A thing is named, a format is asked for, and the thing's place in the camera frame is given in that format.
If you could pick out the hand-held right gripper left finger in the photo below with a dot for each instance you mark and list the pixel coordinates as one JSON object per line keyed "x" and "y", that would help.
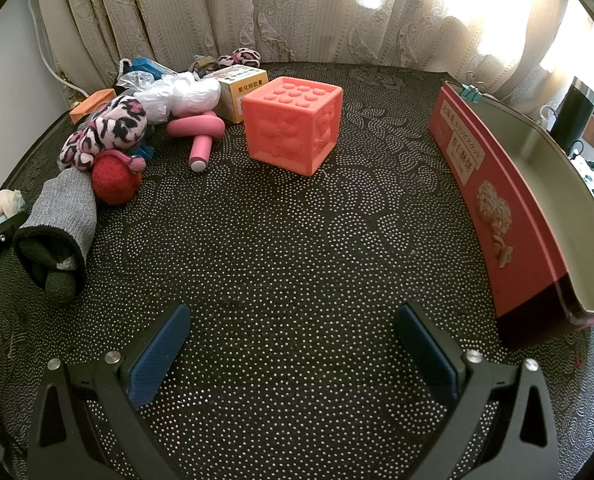
{"x": 159, "y": 355}

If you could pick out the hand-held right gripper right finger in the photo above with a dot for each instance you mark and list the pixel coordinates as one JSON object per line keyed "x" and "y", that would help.
{"x": 427, "y": 360}

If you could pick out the black fuzzy plush toy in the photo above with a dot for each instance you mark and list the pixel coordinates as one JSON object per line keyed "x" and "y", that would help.
{"x": 62, "y": 210}

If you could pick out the red felt ball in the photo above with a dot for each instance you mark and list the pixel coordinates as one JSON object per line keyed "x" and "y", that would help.
{"x": 114, "y": 175}

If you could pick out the leopard print plush toy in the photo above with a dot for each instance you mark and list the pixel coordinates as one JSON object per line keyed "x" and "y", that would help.
{"x": 112, "y": 125}

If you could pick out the red tin container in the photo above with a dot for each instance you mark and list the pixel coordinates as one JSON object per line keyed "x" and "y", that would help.
{"x": 492, "y": 200}

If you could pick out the orange box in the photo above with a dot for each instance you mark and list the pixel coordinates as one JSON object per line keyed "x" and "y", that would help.
{"x": 92, "y": 102}

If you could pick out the blue packet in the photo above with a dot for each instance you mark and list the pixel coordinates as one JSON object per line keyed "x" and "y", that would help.
{"x": 147, "y": 66}
{"x": 142, "y": 151}

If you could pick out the pink knotted toy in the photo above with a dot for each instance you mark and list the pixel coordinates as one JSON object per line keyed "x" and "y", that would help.
{"x": 197, "y": 127}

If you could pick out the white plastic bag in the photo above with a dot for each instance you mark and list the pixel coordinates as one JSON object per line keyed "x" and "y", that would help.
{"x": 187, "y": 95}

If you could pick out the pink rubber cube toy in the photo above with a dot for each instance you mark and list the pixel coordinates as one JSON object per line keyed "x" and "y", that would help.
{"x": 287, "y": 130}

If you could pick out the yellow and white box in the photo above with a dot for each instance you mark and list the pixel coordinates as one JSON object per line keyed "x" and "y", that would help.
{"x": 237, "y": 90}

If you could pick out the white rolled cloth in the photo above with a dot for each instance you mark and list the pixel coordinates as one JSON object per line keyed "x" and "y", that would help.
{"x": 4, "y": 205}

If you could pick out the grey knotted fabric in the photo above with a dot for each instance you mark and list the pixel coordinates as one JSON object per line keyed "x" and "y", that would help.
{"x": 204, "y": 62}

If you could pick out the black tumbler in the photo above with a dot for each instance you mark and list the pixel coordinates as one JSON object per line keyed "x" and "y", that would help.
{"x": 574, "y": 110}

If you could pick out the beige patterned curtain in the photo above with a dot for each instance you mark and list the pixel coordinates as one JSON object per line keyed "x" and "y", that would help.
{"x": 177, "y": 10}

